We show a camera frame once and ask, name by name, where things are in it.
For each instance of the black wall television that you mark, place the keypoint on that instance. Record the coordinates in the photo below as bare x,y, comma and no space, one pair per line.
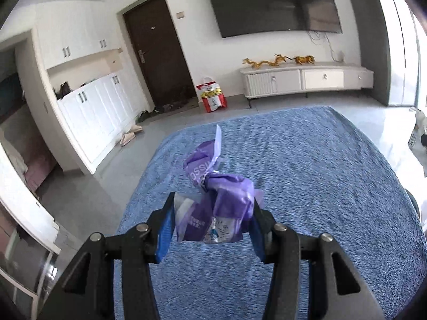
273,3

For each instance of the long gold dragon ornament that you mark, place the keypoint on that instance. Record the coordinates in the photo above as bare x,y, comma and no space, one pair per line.
267,62

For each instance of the white tall cabinet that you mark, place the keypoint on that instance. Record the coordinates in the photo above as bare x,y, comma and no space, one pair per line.
93,106

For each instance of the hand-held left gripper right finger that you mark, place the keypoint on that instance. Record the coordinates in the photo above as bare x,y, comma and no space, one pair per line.
258,238

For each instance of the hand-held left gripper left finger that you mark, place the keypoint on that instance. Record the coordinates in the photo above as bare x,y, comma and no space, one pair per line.
165,236

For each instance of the dark brown door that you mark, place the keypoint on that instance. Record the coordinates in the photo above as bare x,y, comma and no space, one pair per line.
160,56

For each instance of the grey curtain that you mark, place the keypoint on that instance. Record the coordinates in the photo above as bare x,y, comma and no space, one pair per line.
370,40

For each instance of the small gold ornament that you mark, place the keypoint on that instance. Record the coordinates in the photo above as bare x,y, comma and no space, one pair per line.
304,60

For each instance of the white television cabinet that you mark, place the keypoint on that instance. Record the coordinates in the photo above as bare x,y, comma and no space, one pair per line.
300,80

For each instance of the pair of dark shoes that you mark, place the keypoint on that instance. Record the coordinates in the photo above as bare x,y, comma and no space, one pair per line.
166,108

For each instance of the wall switch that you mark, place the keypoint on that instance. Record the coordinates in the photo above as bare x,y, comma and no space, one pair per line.
180,15

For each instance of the white router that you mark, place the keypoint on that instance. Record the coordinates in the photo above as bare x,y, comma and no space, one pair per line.
340,56

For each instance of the white black bag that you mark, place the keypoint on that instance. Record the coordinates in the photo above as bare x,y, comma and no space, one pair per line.
419,130

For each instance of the beige slipper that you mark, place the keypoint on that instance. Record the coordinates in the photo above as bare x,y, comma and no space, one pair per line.
127,139
136,129

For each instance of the red white shopping bag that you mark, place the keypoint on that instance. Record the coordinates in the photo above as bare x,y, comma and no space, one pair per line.
212,98

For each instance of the blue fuzzy mat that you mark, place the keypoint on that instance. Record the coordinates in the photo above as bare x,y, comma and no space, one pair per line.
317,173

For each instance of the purple wrapper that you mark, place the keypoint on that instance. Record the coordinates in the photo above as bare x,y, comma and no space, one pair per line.
230,203

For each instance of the black shoes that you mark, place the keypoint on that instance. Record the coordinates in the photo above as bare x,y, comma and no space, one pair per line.
63,90

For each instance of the pink bed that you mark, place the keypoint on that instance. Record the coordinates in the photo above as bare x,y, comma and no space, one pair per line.
33,170

